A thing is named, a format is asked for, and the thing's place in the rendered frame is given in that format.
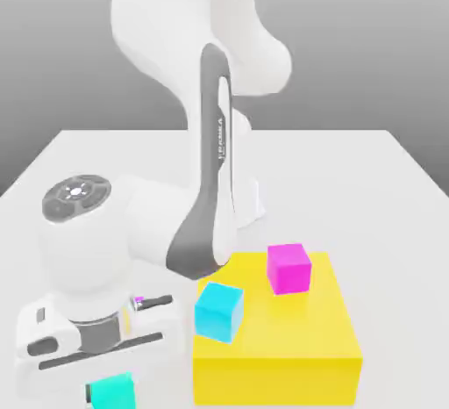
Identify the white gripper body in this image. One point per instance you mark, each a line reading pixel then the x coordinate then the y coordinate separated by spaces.
pixel 147 356

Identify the small magenta cube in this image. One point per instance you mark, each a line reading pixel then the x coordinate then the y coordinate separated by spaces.
pixel 288 269

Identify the small cyan cube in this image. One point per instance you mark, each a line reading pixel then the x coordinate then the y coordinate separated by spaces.
pixel 217 312

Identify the small teal cube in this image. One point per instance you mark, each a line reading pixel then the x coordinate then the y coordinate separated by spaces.
pixel 114 392

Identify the large yellow box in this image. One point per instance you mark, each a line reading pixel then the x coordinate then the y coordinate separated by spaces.
pixel 280 345

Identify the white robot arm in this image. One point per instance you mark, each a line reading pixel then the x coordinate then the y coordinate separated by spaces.
pixel 158 65

